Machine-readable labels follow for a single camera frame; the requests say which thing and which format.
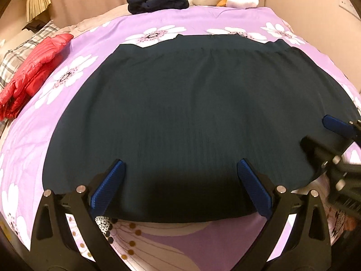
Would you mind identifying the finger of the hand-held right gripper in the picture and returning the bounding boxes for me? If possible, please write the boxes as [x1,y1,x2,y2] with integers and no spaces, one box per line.
[322,115,361,142]
[300,136,343,175]

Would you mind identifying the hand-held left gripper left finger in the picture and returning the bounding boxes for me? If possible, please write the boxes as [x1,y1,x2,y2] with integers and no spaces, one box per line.
[30,159,133,271]

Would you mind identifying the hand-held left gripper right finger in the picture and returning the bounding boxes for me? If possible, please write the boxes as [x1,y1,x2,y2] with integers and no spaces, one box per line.
[237,159,332,271]

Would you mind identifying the dark teal knit sweater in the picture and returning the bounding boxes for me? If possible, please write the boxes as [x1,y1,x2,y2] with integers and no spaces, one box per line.
[48,32,361,223]

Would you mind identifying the folded navy clothes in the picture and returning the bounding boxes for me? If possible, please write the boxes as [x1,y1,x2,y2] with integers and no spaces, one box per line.
[126,0,190,14]

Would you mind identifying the floral patterned cloth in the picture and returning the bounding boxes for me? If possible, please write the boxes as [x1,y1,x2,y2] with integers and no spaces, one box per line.
[329,203,361,246]

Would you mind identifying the red down jacket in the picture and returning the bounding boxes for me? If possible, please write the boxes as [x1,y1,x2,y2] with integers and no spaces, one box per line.
[0,32,74,120]

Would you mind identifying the purple floral bedsheet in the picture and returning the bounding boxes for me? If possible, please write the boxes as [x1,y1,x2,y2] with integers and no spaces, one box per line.
[0,6,361,263]

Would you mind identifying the plaid pillow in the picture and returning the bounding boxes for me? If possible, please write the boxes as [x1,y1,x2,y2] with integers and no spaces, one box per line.
[0,20,61,91]

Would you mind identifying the beige blanket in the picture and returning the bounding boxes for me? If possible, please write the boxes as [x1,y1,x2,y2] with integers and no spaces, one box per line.
[60,4,133,34]

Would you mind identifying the dark cloth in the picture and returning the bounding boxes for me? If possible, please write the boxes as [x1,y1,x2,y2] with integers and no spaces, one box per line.
[22,20,50,32]

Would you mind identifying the tan fringed mat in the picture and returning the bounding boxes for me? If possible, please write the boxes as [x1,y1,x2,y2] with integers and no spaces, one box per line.
[26,0,52,21]

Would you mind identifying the white wall socket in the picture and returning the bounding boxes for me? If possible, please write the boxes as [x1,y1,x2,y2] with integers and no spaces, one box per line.
[340,0,356,14]

